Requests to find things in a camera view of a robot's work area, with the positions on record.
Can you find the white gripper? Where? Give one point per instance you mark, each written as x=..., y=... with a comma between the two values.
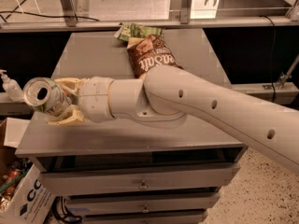
x=94, y=99

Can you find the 7up soda can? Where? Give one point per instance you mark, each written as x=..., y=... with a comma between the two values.
x=46, y=96

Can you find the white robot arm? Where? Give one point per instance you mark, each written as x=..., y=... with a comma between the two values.
x=166, y=95

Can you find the white pump bottle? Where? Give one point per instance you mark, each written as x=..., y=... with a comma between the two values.
x=11, y=87

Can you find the grey drawer cabinet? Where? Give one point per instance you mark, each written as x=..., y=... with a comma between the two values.
x=121, y=172

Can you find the brown sea salt chip bag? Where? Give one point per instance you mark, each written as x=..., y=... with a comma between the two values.
x=146, y=53

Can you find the green snack bag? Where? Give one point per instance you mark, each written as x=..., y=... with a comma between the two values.
x=128, y=30

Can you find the white cardboard box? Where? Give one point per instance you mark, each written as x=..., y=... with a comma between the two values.
x=31, y=201

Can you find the grey metal rail frame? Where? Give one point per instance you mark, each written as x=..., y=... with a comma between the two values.
x=101, y=15

